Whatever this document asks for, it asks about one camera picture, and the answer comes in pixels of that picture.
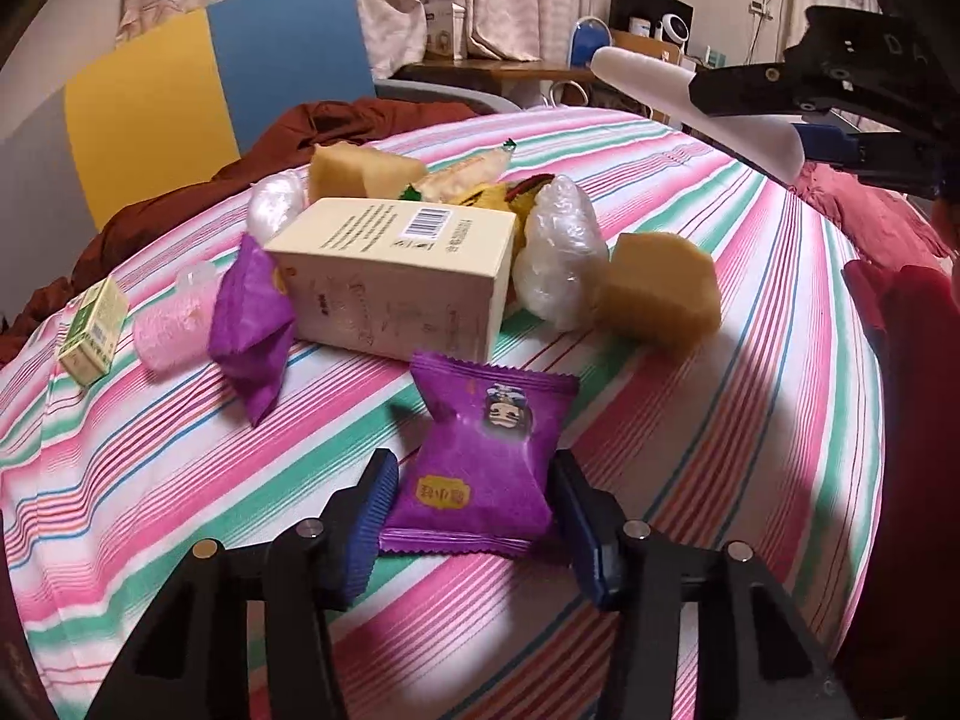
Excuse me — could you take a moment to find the purple snack packet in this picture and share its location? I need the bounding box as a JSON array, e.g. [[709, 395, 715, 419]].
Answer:
[[206, 234, 296, 427], [379, 351, 579, 557]]

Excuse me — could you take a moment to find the small green yellow box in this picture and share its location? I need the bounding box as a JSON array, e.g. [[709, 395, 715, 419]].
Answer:
[[57, 277, 128, 388]]

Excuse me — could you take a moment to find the red pink pillow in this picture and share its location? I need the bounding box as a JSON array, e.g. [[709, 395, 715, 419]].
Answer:
[[794, 163, 952, 271]]

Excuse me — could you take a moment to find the white round fan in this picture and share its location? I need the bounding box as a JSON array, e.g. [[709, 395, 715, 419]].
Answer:
[[656, 13, 690, 50]]

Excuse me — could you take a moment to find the yellow sponge block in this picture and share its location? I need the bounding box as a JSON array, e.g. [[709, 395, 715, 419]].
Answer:
[[308, 143, 428, 203], [596, 232, 721, 356]]

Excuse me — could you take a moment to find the cream cardboard box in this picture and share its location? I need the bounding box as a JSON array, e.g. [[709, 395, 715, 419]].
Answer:
[[265, 199, 517, 362]]

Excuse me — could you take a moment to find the crumpled clear plastic bag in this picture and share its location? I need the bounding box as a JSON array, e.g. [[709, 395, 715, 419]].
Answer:
[[512, 174, 608, 332]]

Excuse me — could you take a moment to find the wooden desk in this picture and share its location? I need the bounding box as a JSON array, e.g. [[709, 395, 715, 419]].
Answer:
[[392, 59, 594, 107]]

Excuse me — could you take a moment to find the white box on desk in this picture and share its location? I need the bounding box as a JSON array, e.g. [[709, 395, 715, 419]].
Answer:
[[425, 0, 467, 60]]

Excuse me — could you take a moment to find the small white plastic bag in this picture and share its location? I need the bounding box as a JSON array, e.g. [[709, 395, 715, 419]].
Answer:
[[247, 169, 309, 245]]

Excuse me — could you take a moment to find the rust brown blanket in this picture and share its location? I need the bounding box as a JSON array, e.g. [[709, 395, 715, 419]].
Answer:
[[2, 98, 475, 364]]

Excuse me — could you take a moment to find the grey yellow blue chair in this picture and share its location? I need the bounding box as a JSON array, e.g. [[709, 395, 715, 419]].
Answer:
[[2, 0, 514, 320]]

